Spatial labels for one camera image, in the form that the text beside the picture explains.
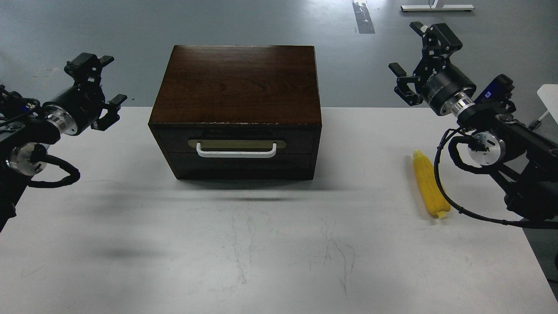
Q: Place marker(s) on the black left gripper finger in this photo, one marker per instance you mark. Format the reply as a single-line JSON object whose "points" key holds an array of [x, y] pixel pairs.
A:
{"points": [[111, 117], [86, 69]]}

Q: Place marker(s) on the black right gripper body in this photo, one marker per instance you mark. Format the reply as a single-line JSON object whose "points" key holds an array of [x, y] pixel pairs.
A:
{"points": [[437, 89]]}

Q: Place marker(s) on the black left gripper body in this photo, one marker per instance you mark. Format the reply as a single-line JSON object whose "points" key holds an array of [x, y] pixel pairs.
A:
{"points": [[83, 105]]}

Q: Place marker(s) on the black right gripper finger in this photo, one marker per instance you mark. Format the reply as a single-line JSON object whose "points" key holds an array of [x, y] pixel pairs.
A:
{"points": [[439, 42], [402, 88]]}

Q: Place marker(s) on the white table edge at right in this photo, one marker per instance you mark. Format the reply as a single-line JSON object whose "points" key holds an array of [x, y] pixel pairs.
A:
{"points": [[548, 93]]}

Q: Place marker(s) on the white metal stand base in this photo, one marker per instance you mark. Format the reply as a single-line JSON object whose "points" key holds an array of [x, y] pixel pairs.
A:
{"points": [[437, 6]]}

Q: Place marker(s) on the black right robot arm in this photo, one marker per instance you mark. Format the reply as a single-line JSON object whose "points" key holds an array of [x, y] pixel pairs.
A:
{"points": [[488, 140]]}

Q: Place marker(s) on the dark wooden drawer cabinet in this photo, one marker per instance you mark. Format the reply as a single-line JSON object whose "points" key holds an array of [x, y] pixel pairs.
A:
{"points": [[232, 86]]}

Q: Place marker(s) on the wooden drawer with white handle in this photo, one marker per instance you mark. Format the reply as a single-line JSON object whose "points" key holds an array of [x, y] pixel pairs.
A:
{"points": [[287, 140]]}

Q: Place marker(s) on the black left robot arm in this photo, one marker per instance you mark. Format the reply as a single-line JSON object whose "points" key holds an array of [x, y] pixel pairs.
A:
{"points": [[28, 127]]}

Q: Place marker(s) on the black tape strip on floor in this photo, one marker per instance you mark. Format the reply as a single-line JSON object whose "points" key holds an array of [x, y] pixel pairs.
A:
{"points": [[362, 17]]}

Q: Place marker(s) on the yellow corn cob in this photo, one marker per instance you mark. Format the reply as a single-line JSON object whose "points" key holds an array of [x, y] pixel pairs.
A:
{"points": [[435, 203]]}

